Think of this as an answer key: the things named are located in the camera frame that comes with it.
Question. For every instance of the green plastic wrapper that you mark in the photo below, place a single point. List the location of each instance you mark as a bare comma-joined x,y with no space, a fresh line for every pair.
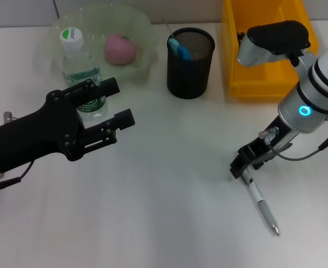
239,39

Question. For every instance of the clear plastic ruler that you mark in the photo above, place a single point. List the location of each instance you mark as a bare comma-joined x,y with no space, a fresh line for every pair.
169,29

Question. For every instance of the black mesh pen holder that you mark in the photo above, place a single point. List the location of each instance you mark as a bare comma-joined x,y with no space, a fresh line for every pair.
189,78

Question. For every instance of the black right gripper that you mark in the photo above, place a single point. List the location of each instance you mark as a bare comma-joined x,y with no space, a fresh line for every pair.
264,148

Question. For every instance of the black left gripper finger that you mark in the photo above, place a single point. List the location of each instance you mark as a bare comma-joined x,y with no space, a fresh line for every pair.
126,118
110,87

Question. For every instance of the pink toy peach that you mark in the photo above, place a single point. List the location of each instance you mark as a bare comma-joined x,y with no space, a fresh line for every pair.
120,50

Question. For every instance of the green translucent fruit plate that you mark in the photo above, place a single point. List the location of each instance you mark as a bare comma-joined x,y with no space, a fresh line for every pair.
130,69

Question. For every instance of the silver pen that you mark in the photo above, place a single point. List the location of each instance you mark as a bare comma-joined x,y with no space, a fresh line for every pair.
260,201

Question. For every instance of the yellow plastic bin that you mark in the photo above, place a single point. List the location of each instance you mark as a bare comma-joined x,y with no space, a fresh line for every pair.
264,83

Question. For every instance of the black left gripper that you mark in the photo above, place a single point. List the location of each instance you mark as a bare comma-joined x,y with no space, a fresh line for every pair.
35,136

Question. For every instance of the clear bottle green label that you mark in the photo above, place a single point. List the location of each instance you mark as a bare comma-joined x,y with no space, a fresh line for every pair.
71,36

